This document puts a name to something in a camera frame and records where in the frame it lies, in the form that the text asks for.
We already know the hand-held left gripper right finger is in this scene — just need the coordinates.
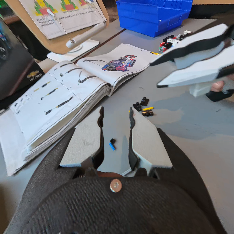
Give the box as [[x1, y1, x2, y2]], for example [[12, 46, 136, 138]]
[[128, 107, 173, 178]]

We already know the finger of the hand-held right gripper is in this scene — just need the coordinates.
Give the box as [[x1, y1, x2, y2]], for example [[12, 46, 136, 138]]
[[157, 42, 234, 88], [150, 23, 229, 67]]

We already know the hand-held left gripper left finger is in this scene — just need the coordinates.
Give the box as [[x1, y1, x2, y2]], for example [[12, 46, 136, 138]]
[[60, 106, 104, 170]]

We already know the person's right hand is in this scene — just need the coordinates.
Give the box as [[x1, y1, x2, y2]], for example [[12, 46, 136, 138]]
[[210, 80, 227, 93]]

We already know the partly built toy car model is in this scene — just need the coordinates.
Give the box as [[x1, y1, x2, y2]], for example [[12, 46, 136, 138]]
[[158, 30, 193, 53]]

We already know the open instruction booklet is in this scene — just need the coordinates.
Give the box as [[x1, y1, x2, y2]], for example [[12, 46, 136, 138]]
[[0, 44, 161, 176]]

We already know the blue storage bin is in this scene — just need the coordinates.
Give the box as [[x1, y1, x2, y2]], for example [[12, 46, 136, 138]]
[[116, 0, 193, 38]]

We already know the black toy car set box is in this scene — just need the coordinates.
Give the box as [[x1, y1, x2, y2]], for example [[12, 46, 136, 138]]
[[0, 16, 45, 110]]

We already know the wooden document stand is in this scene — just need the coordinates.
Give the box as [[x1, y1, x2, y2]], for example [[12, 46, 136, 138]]
[[4, 0, 110, 63]]

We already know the printed instruction sheet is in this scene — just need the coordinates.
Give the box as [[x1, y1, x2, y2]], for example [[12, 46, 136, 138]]
[[18, 0, 107, 39]]

